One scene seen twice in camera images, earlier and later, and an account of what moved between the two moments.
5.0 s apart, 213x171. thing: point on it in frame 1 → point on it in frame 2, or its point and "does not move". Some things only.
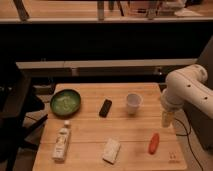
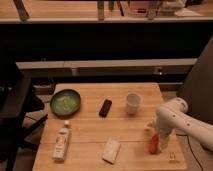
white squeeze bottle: (60, 146) does not move
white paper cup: (133, 101) does not move
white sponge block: (111, 151) does not move
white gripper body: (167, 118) → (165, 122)
